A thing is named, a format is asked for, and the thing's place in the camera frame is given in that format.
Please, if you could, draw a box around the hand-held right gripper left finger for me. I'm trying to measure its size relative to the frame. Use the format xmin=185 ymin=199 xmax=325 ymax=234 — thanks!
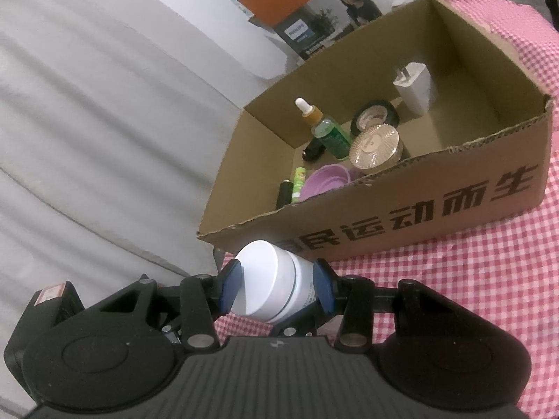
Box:
xmin=94 ymin=259 xmax=244 ymax=353

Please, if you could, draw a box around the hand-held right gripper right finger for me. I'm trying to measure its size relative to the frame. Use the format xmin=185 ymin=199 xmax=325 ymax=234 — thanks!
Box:
xmin=312 ymin=259 xmax=455 ymax=353

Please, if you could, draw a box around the white supplement bottle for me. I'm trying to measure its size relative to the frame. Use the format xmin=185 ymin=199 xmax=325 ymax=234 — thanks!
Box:
xmin=233 ymin=239 xmax=320 ymax=324

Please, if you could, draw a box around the black cylinder with gold tip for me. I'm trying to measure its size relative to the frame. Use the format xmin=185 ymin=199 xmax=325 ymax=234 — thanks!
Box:
xmin=275 ymin=179 xmax=293 ymax=211

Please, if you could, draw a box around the purple plastic bowl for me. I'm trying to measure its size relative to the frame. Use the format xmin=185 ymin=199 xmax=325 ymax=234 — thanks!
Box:
xmin=301 ymin=163 xmax=364 ymax=202

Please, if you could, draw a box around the green lip balm tube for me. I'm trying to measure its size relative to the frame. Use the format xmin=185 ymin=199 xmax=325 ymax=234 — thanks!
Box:
xmin=291 ymin=167 xmax=307 ymax=204

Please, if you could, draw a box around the brown cardboard box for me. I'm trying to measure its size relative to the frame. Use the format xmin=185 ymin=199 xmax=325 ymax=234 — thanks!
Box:
xmin=196 ymin=0 xmax=555 ymax=265

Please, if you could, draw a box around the small black bottle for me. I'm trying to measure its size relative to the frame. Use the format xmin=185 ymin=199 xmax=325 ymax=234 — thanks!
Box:
xmin=302 ymin=137 xmax=327 ymax=163

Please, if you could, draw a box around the gold lid round jar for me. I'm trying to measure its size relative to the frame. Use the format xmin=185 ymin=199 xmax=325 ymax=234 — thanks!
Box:
xmin=348 ymin=124 xmax=405 ymax=172

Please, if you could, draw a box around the green dropper bottle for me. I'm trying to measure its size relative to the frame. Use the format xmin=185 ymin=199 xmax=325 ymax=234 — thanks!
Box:
xmin=295 ymin=97 xmax=353 ymax=161

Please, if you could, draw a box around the black tape roll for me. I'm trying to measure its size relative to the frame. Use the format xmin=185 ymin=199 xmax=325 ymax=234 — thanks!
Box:
xmin=351 ymin=100 xmax=399 ymax=137

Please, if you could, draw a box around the white charger plug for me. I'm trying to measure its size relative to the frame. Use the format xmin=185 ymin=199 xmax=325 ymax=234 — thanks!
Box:
xmin=392 ymin=63 xmax=431 ymax=117

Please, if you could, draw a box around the pink checkered cloth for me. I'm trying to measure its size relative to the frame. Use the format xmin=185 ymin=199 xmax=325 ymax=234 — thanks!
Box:
xmin=214 ymin=0 xmax=559 ymax=419

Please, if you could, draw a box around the white curtain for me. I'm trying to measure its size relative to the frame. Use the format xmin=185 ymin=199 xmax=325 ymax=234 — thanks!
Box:
xmin=0 ymin=0 xmax=308 ymax=352

